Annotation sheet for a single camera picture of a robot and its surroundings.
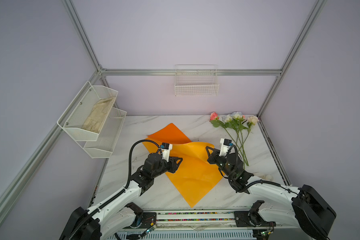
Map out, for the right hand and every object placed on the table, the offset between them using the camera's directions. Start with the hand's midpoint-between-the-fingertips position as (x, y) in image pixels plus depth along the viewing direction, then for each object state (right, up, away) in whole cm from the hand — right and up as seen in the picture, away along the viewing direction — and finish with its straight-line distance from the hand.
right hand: (205, 147), depth 79 cm
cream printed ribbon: (+38, -19, +9) cm, 44 cm away
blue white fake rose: (+30, +18, +36) cm, 50 cm away
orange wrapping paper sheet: (-3, -19, +9) cm, 21 cm away
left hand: (-14, -6, 0) cm, 15 cm away
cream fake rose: (+41, +17, +36) cm, 57 cm away
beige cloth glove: (-58, +18, +1) cm, 61 cm away
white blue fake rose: (+25, +13, +35) cm, 45 cm away
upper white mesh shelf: (-64, +16, -1) cm, 66 cm away
